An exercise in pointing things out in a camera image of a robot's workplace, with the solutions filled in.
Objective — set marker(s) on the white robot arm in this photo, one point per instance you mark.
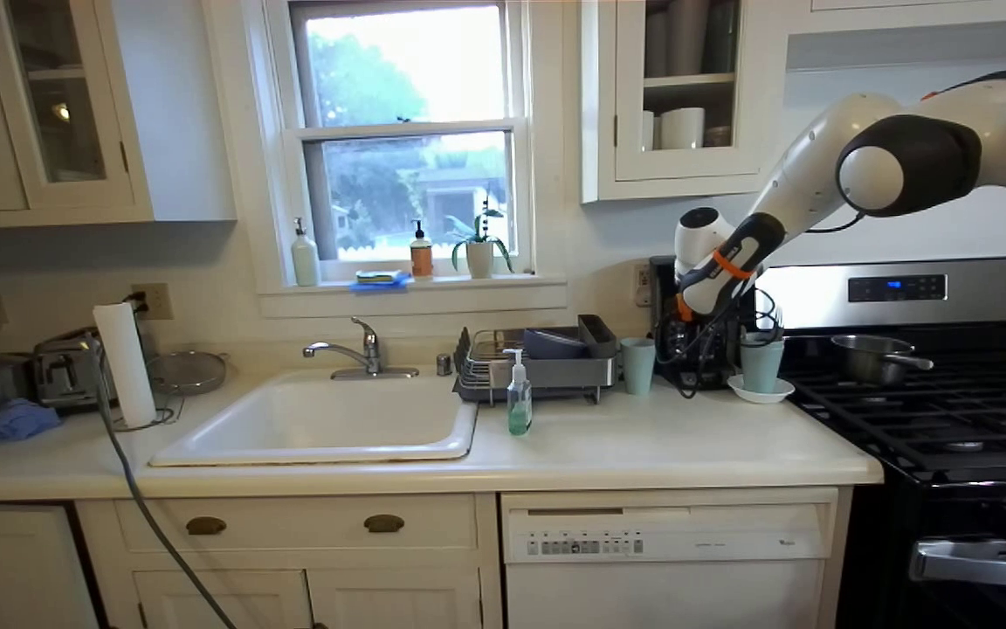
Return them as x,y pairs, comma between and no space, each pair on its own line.
871,156

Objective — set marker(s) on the paper towel roll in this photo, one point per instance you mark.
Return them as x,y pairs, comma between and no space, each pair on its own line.
119,337

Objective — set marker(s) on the white kitchen sink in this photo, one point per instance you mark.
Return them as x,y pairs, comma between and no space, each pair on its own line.
312,419

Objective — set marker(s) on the white mug in cabinet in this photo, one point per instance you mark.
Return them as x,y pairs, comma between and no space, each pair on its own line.
683,127

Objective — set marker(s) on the white upper cabinet right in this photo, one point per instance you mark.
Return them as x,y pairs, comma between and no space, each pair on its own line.
724,57

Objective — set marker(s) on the white lower cabinets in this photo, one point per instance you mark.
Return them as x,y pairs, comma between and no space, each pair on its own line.
249,564

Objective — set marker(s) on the white bottle on sill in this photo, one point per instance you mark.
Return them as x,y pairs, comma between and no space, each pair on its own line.
306,258

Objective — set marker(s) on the orange soap bottle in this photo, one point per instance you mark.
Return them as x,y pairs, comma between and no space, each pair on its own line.
419,253

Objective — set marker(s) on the white saucer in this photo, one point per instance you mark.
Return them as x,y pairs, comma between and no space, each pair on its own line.
773,396

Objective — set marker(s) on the clear soap bottle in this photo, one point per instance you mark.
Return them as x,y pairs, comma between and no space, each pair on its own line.
520,396

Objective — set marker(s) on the small potted plant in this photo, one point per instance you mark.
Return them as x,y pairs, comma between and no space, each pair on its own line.
482,253

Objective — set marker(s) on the teal cup on saucer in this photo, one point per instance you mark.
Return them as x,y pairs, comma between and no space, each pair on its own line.
761,358

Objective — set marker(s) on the white dishwasher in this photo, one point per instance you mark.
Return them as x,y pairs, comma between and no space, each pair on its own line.
671,560

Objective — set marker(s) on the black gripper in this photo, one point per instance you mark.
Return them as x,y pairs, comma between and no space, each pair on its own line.
712,343

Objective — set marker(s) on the blue cloth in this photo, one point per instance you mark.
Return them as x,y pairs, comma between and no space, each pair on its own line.
22,419

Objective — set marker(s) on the grey dish rack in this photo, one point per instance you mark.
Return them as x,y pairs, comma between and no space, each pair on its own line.
563,360

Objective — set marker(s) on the black gas stove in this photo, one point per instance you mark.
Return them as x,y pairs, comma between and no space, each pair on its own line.
928,544

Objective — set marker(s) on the window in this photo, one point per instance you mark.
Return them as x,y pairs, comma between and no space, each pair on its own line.
404,114

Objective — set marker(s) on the steel saucepan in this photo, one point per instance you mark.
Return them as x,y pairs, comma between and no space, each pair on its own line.
879,358

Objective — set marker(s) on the white upper cabinet left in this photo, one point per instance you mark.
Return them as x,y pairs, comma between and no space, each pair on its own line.
106,114

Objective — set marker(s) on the black coffee machine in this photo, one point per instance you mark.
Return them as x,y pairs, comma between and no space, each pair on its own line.
664,310

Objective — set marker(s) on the blue sponge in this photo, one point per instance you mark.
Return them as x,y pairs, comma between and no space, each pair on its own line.
381,282

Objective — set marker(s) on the silver toaster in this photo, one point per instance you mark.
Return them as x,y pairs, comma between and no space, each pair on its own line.
68,372

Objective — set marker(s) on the white cabinet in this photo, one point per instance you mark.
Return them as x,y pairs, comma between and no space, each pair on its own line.
106,114
724,57

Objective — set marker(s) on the chrome faucet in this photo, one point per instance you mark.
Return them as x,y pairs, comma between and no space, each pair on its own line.
368,358

